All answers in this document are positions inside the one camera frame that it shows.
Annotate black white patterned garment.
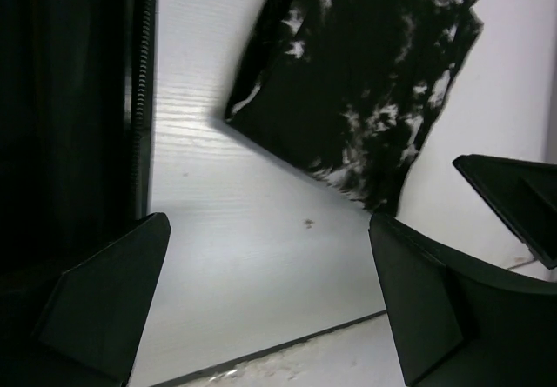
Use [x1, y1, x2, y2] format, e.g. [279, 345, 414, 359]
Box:
[225, 0, 483, 215]

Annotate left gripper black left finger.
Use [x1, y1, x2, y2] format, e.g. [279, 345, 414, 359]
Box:
[37, 213, 171, 382]

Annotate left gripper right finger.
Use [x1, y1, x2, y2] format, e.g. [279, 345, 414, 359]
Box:
[369, 214, 556, 386]

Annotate black suitcase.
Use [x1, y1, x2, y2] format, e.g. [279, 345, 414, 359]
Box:
[1, 0, 157, 274]

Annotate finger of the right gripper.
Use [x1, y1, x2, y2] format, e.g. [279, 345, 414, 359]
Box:
[453, 154, 556, 270]

